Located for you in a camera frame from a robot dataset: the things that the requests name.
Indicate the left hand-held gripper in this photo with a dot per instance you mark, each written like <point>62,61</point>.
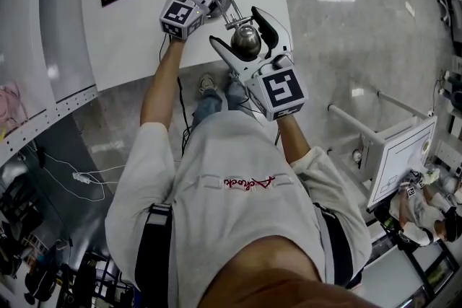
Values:
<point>182,18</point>

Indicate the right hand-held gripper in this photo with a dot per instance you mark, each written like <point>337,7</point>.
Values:
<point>278,90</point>

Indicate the silver desk lamp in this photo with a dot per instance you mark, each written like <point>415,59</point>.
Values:
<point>245,41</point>

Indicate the person's right forearm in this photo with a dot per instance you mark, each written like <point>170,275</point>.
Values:
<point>294,140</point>

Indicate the person's left forearm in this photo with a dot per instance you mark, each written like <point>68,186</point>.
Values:
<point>162,83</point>

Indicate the person's white shoe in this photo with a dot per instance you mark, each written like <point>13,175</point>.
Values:
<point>232,76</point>
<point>208,83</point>

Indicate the person's right leg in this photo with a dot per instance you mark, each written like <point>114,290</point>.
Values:
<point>238,97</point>

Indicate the person's leg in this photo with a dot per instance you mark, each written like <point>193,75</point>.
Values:
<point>238,97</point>
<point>206,110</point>

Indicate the person's left leg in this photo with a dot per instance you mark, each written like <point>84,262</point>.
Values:
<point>206,110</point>

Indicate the long white workbench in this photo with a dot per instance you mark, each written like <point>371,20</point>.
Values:
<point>68,29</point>

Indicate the person's grey shirt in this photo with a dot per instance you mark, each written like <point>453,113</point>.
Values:
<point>234,220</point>

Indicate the white table with black lines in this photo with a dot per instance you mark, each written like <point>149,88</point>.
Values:
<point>400,162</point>

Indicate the small cup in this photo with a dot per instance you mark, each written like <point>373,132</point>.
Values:
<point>427,148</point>

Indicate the white perforated metal rack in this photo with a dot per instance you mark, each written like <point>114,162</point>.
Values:
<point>47,119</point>

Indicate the white power strip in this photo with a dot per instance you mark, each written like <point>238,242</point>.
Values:
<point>81,178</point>

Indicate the pink bag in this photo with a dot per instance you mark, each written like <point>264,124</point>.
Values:
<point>12,104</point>

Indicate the black power adapter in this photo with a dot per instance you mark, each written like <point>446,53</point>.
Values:
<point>41,159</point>

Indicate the person's face and neck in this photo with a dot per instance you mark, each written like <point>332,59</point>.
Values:
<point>288,288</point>

